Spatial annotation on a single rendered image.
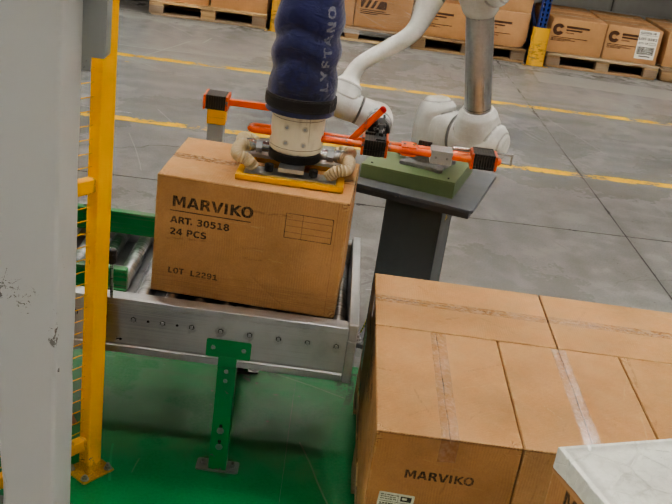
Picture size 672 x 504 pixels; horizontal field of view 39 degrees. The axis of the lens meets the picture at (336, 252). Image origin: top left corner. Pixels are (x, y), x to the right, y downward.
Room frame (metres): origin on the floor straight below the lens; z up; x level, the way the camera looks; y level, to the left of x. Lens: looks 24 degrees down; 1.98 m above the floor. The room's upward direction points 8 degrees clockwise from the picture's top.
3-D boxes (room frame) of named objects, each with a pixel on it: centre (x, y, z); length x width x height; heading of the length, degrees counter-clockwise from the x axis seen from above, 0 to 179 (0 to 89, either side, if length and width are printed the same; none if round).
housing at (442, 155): (2.96, -0.29, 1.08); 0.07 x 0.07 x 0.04; 1
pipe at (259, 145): (2.95, 0.18, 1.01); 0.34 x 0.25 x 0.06; 91
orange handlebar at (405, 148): (3.08, -0.02, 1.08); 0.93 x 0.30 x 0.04; 91
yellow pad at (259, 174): (2.86, 0.18, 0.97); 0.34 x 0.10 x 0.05; 91
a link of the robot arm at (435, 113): (3.68, -0.32, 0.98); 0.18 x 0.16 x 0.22; 56
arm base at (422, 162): (3.69, -0.29, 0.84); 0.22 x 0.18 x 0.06; 66
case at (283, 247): (2.95, 0.27, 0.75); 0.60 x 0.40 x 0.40; 88
